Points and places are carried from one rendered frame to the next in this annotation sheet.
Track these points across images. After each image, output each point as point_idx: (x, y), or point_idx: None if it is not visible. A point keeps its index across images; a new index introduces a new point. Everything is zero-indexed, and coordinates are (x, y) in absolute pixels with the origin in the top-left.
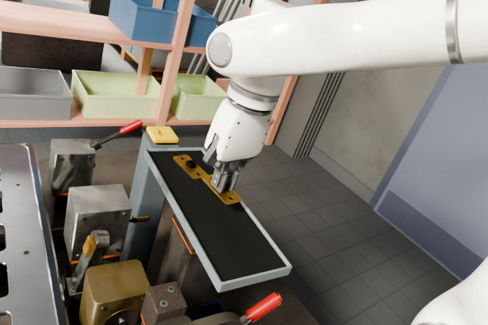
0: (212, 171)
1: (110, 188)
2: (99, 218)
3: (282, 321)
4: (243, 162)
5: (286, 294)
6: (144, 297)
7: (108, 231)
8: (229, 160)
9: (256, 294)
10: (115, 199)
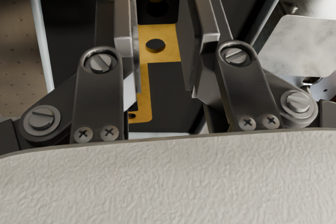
0: (67, 75)
1: (273, 66)
2: (333, 9)
3: None
4: (101, 108)
5: None
6: None
7: None
8: (301, 133)
9: None
10: (291, 42)
